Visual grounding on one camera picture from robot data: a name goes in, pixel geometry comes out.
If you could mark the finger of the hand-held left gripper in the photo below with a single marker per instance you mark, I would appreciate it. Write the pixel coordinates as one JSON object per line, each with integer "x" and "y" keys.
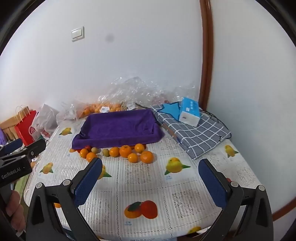
{"x": 13, "y": 144}
{"x": 34, "y": 148}

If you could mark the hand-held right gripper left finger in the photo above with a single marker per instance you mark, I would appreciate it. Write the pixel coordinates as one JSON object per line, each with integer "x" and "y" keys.
{"x": 89, "y": 180}

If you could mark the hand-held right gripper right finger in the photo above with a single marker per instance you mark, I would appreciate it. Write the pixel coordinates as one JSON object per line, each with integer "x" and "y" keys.
{"x": 212, "y": 183}

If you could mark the row of oranges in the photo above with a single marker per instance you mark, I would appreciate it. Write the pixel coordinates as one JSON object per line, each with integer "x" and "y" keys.
{"x": 114, "y": 152}

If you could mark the large stemmed orange fruit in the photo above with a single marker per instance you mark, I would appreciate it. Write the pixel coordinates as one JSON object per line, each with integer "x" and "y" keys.
{"x": 125, "y": 151}

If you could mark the purple cloth-lined tray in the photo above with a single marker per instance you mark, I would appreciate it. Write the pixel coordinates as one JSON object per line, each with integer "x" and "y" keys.
{"x": 120, "y": 127}

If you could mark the clear bag of tan fruits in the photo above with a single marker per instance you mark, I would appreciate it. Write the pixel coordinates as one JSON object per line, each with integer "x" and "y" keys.
{"x": 129, "y": 106}

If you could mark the clear bag of red fruits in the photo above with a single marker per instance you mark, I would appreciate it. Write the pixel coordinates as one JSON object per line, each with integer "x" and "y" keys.
{"x": 161, "y": 98}

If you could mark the person's left hand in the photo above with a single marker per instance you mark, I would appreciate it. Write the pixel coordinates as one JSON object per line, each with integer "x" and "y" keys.
{"x": 15, "y": 208}

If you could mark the wooden slatted furniture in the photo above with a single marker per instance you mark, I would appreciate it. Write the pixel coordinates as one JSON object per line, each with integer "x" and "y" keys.
{"x": 7, "y": 128}

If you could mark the red paper bag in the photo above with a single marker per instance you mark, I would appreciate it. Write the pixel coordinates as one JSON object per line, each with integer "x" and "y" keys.
{"x": 25, "y": 129}

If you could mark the white plastic bag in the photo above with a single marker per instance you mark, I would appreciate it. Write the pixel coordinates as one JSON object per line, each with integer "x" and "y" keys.
{"x": 45, "y": 120}

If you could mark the small green fruit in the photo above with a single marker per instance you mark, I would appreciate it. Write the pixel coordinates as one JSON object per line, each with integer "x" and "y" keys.
{"x": 106, "y": 152}
{"x": 94, "y": 150}

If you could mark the grey checked folded cloth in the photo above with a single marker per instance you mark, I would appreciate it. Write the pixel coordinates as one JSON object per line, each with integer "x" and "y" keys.
{"x": 198, "y": 134}

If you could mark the fruit-print tablecloth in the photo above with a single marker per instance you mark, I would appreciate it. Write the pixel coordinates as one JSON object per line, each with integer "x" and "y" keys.
{"x": 148, "y": 180}

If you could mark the clear bag of oranges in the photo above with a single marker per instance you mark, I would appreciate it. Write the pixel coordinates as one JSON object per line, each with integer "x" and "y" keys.
{"x": 101, "y": 107}

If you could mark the blue tissue pack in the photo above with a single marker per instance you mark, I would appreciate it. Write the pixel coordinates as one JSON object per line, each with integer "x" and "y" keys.
{"x": 188, "y": 112}

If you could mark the crumpled clear plastic bag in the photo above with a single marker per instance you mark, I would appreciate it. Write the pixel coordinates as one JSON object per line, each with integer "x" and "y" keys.
{"x": 131, "y": 90}

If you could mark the white light switch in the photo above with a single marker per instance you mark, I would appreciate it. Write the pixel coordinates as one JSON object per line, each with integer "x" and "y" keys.
{"x": 78, "y": 33}

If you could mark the brown wooden door frame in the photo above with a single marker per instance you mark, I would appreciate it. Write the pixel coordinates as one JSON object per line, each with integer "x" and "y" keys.
{"x": 206, "y": 58}

